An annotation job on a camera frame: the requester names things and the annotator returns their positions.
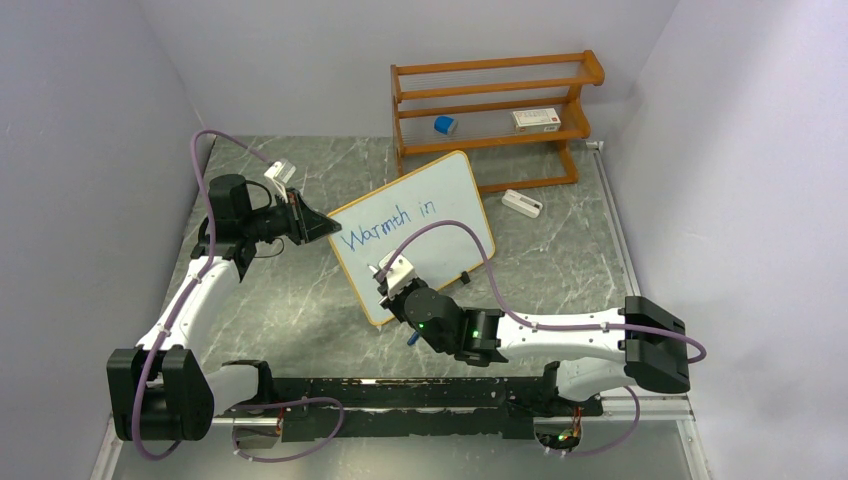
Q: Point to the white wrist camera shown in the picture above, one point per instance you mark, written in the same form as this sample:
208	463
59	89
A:
278	175
401	273

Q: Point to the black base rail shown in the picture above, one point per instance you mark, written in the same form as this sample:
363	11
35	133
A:
437	407

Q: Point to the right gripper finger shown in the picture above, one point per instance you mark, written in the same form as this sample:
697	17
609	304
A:
384	301
381	276

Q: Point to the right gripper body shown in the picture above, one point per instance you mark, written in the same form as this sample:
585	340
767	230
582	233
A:
399	298

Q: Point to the blue eraser block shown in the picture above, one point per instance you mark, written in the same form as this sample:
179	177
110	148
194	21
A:
445	125

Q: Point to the white whiteboard eraser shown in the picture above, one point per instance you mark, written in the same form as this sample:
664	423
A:
521	203

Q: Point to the orange wooden shelf rack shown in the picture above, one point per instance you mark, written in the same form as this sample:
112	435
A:
481	95

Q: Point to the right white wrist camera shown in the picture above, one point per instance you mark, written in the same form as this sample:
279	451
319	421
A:
401	273

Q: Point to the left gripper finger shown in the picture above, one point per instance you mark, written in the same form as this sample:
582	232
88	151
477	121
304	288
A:
312	234
306	216

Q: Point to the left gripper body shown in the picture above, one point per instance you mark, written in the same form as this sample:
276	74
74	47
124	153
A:
288	225

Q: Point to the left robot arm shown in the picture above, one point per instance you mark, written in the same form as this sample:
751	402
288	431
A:
158	390

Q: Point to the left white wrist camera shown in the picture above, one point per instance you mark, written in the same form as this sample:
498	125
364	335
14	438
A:
278	175

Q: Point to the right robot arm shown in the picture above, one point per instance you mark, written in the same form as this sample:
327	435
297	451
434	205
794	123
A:
639	344

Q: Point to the white red cardboard box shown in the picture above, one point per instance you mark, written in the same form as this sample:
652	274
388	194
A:
534	121

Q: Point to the yellow framed whiteboard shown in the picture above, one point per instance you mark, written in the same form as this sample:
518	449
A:
376	224

